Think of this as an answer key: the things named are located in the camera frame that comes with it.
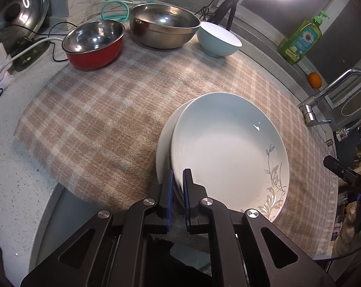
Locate white power strip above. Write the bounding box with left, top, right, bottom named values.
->
left=0, top=63, right=15, bottom=91

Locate dark green dish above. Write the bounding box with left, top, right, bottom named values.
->
left=13, top=37, right=51, bottom=72

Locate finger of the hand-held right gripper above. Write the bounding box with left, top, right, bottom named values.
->
left=323, top=155, right=361, bottom=187

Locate green dish soap bottle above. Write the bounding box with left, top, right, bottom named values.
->
left=277, top=10, right=331, bottom=65

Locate rose print white plate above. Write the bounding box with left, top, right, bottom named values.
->
left=156, top=97, right=205, bottom=192

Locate person's right hand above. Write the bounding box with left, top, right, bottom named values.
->
left=336, top=202, right=361, bottom=256

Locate black tripod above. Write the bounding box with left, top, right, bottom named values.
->
left=207, top=0, right=243, bottom=32

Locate leaf print white plate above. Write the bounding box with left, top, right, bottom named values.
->
left=170, top=92, right=289, bottom=223

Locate large steel bowl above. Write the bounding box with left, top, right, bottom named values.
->
left=129, top=4, right=201, bottom=49

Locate orange fruit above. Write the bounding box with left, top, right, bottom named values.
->
left=308, top=72, right=322, bottom=89

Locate chrome faucet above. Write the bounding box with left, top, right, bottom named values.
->
left=297, top=68, right=361, bottom=127

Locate red steel bowl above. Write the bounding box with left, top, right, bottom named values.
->
left=62, top=20, right=125, bottom=71

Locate light blue bowl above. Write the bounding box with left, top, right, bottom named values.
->
left=196, top=22, right=243, bottom=58

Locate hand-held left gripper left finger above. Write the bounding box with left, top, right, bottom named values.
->
left=20, top=169, right=173, bottom=287

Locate black charger cable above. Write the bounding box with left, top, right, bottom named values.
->
left=0, top=21, right=77, bottom=64

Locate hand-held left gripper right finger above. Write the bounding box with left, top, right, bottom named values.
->
left=182, top=168, right=337, bottom=287

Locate beige plaid cloth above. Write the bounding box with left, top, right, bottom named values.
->
left=14, top=34, right=339, bottom=258

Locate chrome sprayer hose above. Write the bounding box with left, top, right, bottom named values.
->
left=335, top=94, right=361, bottom=142

